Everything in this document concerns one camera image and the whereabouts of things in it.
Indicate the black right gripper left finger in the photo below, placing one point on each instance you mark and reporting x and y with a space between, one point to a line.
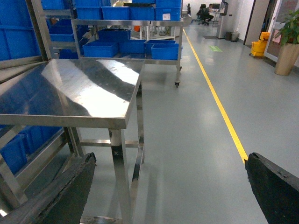
62 201

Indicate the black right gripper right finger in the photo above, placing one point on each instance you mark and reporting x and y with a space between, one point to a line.
275 189

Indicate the steel shelf rack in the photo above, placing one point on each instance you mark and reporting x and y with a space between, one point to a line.
13 186

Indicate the wheeled steel shelf cart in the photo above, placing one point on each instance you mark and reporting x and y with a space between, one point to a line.
150 31

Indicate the small steel table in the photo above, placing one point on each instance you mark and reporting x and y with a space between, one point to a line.
99 101

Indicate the yellow mop bucket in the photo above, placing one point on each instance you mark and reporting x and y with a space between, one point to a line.
258 48

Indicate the tall beige planter plant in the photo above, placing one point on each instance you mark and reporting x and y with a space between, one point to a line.
289 44

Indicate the seated person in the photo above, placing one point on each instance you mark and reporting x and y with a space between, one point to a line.
204 15

